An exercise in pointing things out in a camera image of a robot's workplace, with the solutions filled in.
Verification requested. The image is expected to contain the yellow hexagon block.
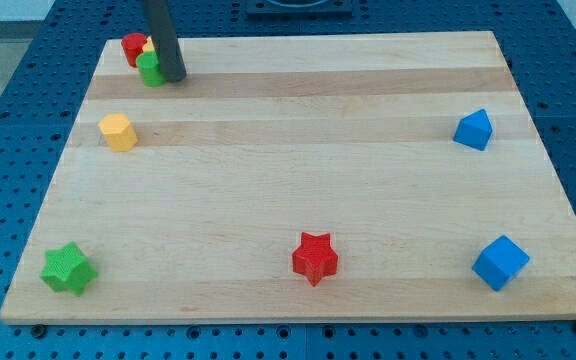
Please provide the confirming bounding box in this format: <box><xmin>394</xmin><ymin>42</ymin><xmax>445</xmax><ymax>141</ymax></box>
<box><xmin>98</xmin><ymin>113</ymin><xmax>138</xmax><ymax>152</ymax></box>

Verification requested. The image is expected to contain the red star block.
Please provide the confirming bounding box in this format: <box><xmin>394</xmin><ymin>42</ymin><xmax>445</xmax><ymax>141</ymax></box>
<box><xmin>292</xmin><ymin>232</ymin><xmax>339</xmax><ymax>287</ymax></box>

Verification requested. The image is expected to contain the light wooden board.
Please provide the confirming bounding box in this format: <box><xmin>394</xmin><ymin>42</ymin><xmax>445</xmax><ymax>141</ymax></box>
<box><xmin>0</xmin><ymin>31</ymin><xmax>576</xmax><ymax>325</ymax></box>

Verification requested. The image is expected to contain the green cylinder block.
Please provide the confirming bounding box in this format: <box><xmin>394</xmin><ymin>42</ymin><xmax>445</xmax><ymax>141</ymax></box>
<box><xmin>136</xmin><ymin>51</ymin><xmax>166</xmax><ymax>87</ymax></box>

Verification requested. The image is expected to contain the small yellow block behind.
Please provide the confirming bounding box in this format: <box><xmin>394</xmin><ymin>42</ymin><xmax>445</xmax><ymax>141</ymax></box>
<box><xmin>142</xmin><ymin>36</ymin><xmax>155</xmax><ymax>52</ymax></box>

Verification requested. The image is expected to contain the blue pentagon block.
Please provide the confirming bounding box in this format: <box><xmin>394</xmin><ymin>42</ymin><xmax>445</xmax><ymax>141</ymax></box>
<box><xmin>453</xmin><ymin>109</ymin><xmax>493</xmax><ymax>151</ymax></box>

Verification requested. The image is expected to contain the red cylinder block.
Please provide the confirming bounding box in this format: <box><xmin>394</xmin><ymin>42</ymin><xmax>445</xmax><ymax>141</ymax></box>
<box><xmin>121</xmin><ymin>32</ymin><xmax>147</xmax><ymax>67</ymax></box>

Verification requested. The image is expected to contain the blue cube block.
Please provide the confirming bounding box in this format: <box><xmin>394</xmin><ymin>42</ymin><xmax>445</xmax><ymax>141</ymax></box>
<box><xmin>471</xmin><ymin>235</ymin><xmax>530</xmax><ymax>291</ymax></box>

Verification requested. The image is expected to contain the green star block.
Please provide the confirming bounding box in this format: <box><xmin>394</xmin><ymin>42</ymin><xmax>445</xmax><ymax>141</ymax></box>
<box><xmin>40</xmin><ymin>242</ymin><xmax>98</xmax><ymax>297</ymax></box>

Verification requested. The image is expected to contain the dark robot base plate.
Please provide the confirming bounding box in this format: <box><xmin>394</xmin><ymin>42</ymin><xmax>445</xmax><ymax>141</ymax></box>
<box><xmin>242</xmin><ymin>0</ymin><xmax>353</xmax><ymax>19</ymax></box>

